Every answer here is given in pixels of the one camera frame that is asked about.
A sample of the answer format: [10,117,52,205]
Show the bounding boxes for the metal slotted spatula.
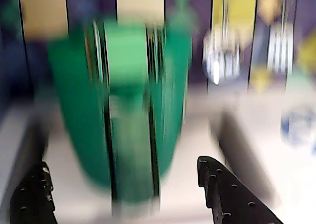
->
[266,0,296,74]

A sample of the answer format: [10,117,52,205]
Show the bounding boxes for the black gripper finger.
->
[198,156,285,224]
[9,161,58,224]

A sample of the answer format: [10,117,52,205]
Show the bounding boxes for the grey-blue toy kitchen unit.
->
[0,0,316,224]

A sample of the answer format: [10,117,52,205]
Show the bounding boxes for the metal skimmer utensil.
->
[202,0,244,85]

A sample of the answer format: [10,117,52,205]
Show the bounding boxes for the green ribbed container with handle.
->
[47,18,193,206]

